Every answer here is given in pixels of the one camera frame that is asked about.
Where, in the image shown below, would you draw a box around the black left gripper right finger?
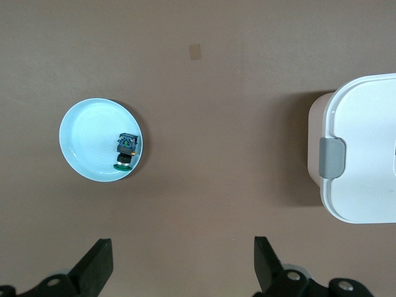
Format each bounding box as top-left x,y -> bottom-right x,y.
253,236 -> 377,297

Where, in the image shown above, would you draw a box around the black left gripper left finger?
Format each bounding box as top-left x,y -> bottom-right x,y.
0,238 -> 114,297

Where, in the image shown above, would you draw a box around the white lidded box grey latches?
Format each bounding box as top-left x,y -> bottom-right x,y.
308,72 -> 396,224

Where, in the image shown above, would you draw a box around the small blue electronic part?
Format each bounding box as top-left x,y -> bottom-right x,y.
111,132 -> 139,171

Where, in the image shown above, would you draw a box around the light blue round plate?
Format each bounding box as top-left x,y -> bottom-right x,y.
58,98 -> 146,183

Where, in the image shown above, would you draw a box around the brown tape patch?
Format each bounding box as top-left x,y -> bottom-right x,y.
188,43 -> 203,61

